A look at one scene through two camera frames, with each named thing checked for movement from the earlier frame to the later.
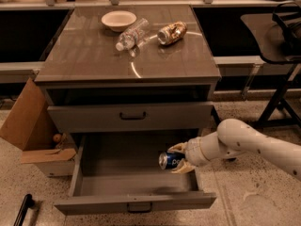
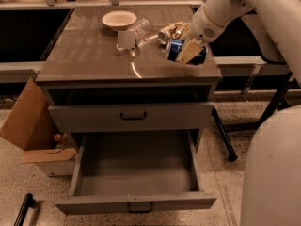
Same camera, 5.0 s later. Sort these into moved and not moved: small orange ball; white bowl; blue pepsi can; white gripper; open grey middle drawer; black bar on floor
Moved: white gripper; blue pepsi can
Not moved: open grey middle drawer; small orange ball; black bar on floor; white bowl
